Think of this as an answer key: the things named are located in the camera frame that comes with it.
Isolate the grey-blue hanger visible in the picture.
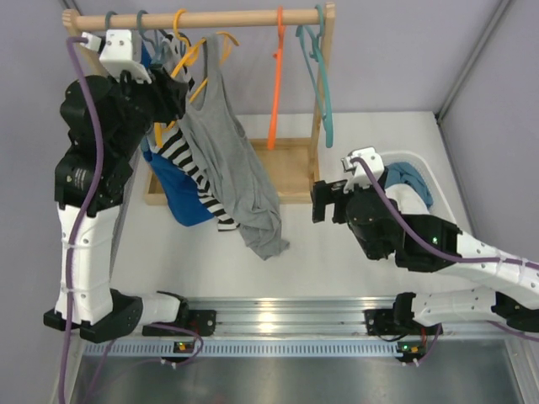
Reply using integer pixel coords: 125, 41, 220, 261
104, 10, 117, 30
136, 10, 191, 66

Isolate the grey-blue hanger far left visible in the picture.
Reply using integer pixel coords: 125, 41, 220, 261
104, 10, 117, 30

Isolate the slotted grey cable duct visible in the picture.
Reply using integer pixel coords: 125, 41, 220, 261
83, 339, 428, 358

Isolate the aluminium corner post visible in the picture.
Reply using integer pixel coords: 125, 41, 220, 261
435, 0, 515, 125

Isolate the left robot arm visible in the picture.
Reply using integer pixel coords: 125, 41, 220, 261
44, 66, 190, 343

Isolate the teal plastic hanger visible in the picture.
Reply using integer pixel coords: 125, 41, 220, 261
296, 4, 334, 148

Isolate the black white striped tank top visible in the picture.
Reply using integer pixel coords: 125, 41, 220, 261
147, 33, 239, 232

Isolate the blue tank top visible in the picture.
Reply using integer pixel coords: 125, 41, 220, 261
141, 35, 213, 226

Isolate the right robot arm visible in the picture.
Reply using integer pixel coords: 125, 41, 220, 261
311, 181, 538, 334

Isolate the wooden clothes rack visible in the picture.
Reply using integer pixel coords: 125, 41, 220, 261
61, 2, 337, 206

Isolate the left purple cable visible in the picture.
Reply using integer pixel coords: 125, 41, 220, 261
56, 35, 204, 404

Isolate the teal-blue garment in basket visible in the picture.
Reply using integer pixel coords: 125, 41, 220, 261
384, 162, 434, 208

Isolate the aluminium mounting rail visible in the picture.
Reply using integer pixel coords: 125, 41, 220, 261
67, 295, 523, 340

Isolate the grey tank top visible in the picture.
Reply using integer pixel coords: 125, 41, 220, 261
179, 34, 290, 260

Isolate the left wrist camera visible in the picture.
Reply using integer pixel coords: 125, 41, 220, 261
82, 29, 151, 83

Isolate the yellow plastic hanger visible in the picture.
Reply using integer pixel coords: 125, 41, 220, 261
154, 8, 240, 146

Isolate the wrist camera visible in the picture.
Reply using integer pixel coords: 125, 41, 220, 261
341, 146, 385, 194
82, 29, 151, 83

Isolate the white garment in basket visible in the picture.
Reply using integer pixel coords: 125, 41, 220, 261
385, 183, 429, 215

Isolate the orange plastic hanger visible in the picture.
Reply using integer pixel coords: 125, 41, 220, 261
267, 6, 286, 150

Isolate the white plastic laundry basket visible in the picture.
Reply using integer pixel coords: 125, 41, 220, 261
380, 151, 456, 221

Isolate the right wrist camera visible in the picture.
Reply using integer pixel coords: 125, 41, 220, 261
341, 146, 385, 194

